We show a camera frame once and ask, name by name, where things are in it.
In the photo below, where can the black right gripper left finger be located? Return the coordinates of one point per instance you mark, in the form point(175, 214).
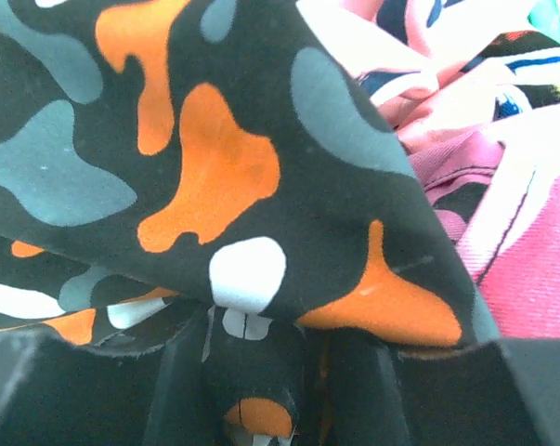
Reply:
point(139, 387)

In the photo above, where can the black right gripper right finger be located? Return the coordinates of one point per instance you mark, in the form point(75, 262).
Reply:
point(503, 392)

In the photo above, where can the black orange camouflage cloth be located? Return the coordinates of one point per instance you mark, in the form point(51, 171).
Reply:
point(211, 156)

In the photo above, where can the magenta pink camouflage cloth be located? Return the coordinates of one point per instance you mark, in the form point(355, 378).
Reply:
point(497, 193)

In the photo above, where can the light pink patterned cloth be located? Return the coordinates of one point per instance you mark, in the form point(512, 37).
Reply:
point(433, 69)

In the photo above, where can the green white patterned cloth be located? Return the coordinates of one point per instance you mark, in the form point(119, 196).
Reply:
point(545, 17)

